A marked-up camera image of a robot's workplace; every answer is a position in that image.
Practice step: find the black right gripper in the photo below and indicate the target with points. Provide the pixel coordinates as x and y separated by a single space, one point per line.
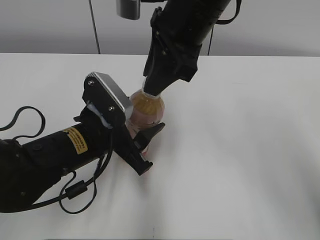
182 57

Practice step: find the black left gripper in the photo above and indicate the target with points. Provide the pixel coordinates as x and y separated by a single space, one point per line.
109 132

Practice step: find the peach tea plastic bottle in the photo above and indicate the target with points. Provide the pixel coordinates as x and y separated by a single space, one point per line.
148 111

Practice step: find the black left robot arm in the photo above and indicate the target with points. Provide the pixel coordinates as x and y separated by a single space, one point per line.
27 171

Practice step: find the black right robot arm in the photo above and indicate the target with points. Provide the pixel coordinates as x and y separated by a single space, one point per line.
178 31

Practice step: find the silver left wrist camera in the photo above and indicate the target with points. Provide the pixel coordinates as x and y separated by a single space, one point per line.
106 99

